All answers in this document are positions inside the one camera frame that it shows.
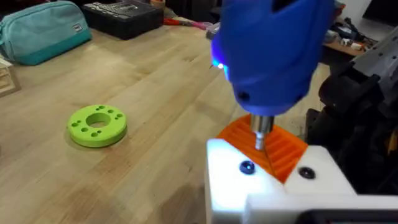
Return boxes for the small grey box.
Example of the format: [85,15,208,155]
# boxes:
[205,22,221,40]

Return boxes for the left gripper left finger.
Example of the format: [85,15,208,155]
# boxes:
[205,114,285,224]

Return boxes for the green disc with holes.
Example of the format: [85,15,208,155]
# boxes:
[67,104,128,148]

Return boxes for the red-handled scissors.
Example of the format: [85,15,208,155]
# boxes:
[163,17,213,31]

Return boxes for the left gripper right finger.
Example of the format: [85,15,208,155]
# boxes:
[264,124,357,196]

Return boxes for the blue electric screwdriver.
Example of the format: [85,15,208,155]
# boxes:
[210,0,336,151]

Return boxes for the black tool case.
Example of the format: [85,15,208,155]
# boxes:
[81,0,165,40]

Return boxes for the pale wooden box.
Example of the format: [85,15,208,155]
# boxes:
[0,58,22,98]

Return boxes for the heap of tools and cables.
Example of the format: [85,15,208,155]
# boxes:
[323,1,398,57]

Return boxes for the teal zip bag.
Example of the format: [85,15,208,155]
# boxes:
[0,0,93,66]

